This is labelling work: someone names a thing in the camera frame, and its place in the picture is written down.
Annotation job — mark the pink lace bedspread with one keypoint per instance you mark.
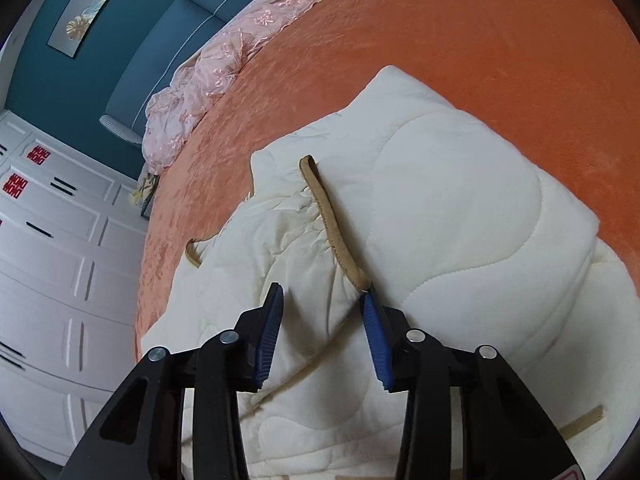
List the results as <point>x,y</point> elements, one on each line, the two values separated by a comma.
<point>225,55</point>

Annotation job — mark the cream quilted jacket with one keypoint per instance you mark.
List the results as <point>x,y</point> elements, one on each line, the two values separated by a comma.
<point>450,185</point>

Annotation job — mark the orange velvet bed blanket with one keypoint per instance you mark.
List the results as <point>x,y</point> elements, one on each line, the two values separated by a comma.
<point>450,25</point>

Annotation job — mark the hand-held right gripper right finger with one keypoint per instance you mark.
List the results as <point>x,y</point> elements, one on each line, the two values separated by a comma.
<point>374,340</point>

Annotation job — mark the floral wall picture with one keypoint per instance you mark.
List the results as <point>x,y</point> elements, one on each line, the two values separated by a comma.
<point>85,15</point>

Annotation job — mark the red paper sticker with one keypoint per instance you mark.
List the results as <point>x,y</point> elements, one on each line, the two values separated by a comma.
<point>15,186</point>
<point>37,155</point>

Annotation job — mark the grey mesh chair back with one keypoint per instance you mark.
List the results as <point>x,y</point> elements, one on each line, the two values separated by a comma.
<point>120,129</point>

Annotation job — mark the blue padded headboard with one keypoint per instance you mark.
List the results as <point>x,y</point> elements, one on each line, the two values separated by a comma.
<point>165,45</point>

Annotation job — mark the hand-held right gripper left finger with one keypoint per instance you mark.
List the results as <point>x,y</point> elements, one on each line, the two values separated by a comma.
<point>267,340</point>

